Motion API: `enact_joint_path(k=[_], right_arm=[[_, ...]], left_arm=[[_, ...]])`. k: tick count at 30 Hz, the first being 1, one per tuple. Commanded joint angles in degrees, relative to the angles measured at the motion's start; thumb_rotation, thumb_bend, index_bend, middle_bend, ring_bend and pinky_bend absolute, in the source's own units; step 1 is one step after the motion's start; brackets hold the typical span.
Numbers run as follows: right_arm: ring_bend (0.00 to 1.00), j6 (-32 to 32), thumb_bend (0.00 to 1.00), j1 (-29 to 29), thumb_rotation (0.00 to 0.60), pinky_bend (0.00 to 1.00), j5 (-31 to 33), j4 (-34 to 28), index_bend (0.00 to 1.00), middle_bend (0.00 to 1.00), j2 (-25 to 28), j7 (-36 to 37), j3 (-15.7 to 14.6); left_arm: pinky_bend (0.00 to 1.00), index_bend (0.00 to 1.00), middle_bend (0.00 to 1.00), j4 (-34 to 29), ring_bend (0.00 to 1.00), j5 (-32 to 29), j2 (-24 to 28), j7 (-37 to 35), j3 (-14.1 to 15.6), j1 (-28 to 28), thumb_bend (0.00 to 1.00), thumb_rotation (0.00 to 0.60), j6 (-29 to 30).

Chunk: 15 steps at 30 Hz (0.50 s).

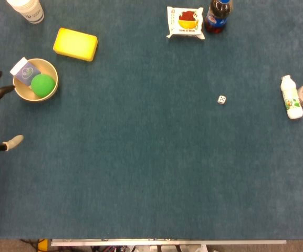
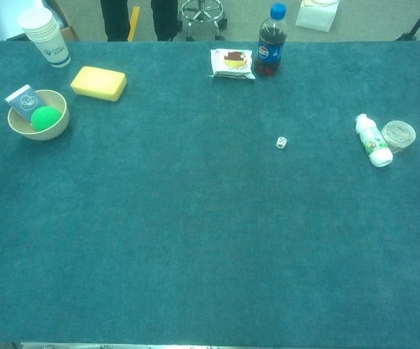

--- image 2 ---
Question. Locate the white die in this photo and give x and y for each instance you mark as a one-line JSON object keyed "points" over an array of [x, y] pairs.
{"points": [[281, 142]]}

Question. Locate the teal table cloth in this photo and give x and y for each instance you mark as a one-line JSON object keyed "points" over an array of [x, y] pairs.
{"points": [[195, 218]]}

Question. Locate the white snack packet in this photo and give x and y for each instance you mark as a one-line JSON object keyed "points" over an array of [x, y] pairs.
{"points": [[233, 63]]}

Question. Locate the cola bottle with blue cap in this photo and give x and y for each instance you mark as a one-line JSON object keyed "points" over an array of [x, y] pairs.
{"points": [[269, 54]]}

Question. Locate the yellow sponge block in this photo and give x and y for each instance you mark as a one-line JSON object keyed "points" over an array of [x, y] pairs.
{"points": [[98, 83]]}

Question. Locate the chrome stool base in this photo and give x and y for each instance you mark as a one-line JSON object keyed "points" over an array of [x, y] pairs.
{"points": [[196, 16]]}

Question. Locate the beige bowl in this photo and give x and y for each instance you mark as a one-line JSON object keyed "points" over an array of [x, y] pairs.
{"points": [[47, 136]]}

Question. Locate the white milk drink bottle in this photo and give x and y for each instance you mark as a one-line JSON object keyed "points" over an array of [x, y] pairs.
{"points": [[373, 141]]}

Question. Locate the green ball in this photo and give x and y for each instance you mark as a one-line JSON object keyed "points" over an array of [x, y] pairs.
{"points": [[46, 118]]}

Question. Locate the person legs in black trousers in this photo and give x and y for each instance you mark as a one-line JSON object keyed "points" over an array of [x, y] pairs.
{"points": [[116, 18]]}

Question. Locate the white box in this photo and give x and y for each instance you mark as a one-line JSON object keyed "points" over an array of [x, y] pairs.
{"points": [[315, 16]]}

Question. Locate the small blue card box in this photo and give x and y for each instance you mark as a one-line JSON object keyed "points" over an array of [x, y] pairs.
{"points": [[24, 103]]}

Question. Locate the cardboard box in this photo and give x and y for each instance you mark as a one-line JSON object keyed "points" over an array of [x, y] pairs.
{"points": [[70, 32]]}

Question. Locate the stack of white paper cups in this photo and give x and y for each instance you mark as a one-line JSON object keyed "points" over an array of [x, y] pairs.
{"points": [[49, 40]]}

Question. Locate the black tripod stand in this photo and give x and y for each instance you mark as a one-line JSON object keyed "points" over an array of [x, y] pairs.
{"points": [[410, 36]]}

